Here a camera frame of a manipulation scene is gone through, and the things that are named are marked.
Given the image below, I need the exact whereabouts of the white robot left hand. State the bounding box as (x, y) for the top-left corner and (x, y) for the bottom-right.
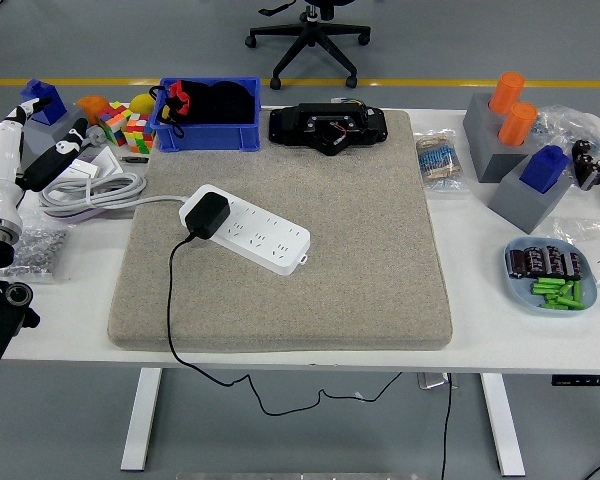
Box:
(0, 96), (89, 227)

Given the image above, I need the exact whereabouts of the black plug adapter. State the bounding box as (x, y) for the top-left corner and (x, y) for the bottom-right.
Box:
(184, 191), (232, 241)

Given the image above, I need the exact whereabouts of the black plug cord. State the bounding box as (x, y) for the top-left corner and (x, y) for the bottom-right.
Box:
(165, 234), (404, 417)

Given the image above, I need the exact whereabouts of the white power strip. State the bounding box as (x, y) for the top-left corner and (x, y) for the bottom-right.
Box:
(178, 183), (312, 277)

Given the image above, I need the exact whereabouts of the grey block holder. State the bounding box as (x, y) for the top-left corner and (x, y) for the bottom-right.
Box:
(22, 104), (92, 159)
(487, 159), (575, 235)

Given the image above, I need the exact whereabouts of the white flat box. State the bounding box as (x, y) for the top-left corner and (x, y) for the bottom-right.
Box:
(59, 158), (101, 180)

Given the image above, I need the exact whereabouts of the plastic bag of screws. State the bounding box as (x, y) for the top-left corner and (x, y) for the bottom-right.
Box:
(0, 227), (71, 284)

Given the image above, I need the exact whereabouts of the blue house-shaped block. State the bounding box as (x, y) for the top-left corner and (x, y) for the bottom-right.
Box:
(519, 144), (571, 195)
(19, 78), (69, 126)

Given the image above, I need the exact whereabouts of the colourful stickerless puzzle cube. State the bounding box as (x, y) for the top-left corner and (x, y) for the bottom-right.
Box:
(95, 101), (133, 147)

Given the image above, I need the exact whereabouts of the colourful white-edged puzzle cube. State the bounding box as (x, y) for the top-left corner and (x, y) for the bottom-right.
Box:
(123, 112), (157, 155)

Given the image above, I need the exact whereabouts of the yellow ball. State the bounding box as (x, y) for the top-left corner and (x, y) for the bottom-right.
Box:
(129, 93), (157, 116)

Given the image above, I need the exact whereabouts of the blue plastic bin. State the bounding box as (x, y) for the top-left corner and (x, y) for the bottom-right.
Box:
(149, 76), (263, 153)

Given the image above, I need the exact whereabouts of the black pouch with red trim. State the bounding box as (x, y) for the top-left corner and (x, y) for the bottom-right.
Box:
(149, 79), (258, 139)

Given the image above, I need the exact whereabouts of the white table leg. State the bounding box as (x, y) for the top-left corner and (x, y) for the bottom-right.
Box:
(480, 372), (527, 478)
(120, 367), (163, 472)

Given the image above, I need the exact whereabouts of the black electronic device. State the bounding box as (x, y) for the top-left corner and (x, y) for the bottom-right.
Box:
(267, 101), (389, 158)

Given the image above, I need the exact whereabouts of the black office chair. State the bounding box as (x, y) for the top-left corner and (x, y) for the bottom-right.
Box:
(243, 0), (373, 91)

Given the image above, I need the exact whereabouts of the grey-brown mat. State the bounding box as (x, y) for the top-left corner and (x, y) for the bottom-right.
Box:
(107, 109), (454, 352)

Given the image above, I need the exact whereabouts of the plastic bag of resistors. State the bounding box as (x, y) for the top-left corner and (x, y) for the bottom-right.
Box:
(413, 128), (471, 195)

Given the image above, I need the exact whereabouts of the metal floor plate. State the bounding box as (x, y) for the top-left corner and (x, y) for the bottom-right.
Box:
(417, 371), (459, 390)

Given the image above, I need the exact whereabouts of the grey two-hole cylinder holder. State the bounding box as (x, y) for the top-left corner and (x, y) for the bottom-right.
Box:
(462, 92), (542, 184)

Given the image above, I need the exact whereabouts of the orange cylinder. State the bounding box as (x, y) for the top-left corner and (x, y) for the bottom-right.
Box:
(498, 102), (539, 147)
(488, 71), (526, 115)

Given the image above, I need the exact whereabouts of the light blue plate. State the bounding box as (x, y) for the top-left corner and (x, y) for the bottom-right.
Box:
(503, 236), (600, 317)

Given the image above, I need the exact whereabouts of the clear bag of small parts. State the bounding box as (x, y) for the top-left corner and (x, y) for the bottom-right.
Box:
(530, 103), (600, 210)

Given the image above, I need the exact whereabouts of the black desk control panel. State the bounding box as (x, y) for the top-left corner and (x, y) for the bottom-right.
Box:
(551, 374), (600, 388)

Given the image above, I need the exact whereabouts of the grey power strip cable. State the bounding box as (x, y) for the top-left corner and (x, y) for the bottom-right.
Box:
(37, 124), (191, 217)

